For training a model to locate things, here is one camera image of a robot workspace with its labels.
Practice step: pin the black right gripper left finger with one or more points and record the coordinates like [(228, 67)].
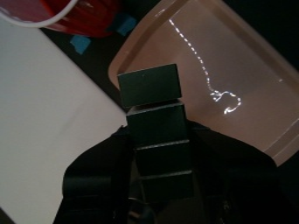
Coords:
[(94, 180)]

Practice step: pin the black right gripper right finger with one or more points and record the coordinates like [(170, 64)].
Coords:
[(241, 180)]

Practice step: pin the white cutting board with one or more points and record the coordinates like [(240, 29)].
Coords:
[(47, 116)]

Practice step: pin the blue tape piece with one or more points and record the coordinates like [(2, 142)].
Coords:
[(81, 44), (126, 25)]

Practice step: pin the red plastic cup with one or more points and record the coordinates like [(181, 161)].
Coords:
[(86, 17)]

